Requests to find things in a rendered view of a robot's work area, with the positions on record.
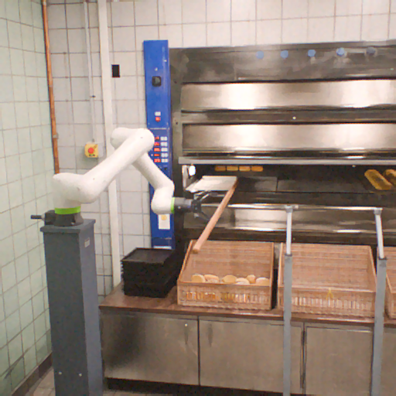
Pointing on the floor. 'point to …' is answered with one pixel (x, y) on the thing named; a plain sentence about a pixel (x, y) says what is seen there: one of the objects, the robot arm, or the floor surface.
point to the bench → (238, 349)
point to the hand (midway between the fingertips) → (221, 206)
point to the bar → (291, 284)
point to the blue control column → (158, 49)
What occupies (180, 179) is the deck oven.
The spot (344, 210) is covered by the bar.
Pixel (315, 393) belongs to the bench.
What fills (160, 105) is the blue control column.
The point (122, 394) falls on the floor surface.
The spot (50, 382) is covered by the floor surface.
